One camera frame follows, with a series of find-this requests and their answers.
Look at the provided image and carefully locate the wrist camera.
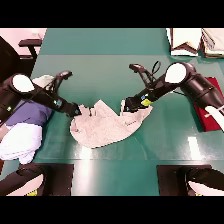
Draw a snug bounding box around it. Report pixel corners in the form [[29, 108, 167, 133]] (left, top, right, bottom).
[[128, 63, 155, 90], [49, 70, 74, 93]]

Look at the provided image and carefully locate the black cable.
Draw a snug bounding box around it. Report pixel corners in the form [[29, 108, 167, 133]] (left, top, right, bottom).
[[150, 60, 162, 78]]

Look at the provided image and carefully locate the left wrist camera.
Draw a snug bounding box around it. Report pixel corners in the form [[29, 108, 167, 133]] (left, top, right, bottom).
[[49, 70, 74, 93]]

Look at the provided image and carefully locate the purple garment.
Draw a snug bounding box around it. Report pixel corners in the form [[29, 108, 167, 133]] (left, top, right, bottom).
[[4, 99, 55, 128]]

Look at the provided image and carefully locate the red garment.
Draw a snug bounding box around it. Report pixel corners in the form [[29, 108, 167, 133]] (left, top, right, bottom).
[[193, 76, 224, 133]]

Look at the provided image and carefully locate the white folded garment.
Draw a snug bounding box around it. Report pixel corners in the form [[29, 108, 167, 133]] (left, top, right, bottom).
[[169, 28, 203, 57]]

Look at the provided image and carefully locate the cream folded garment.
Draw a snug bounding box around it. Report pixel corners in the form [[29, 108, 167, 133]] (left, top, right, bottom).
[[200, 28, 224, 60]]

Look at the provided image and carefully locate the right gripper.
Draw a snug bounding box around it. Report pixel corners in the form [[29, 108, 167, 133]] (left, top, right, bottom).
[[123, 94, 147, 113]]

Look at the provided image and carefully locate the light grey T-shirt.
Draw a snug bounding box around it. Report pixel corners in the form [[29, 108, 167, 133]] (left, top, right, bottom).
[[69, 98, 154, 149]]

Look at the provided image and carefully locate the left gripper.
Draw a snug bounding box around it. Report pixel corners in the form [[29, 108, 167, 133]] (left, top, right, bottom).
[[63, 101, 83, 118]]

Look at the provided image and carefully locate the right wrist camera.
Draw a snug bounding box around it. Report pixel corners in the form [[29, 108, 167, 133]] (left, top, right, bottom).
[[128, 63, 155, 90]]

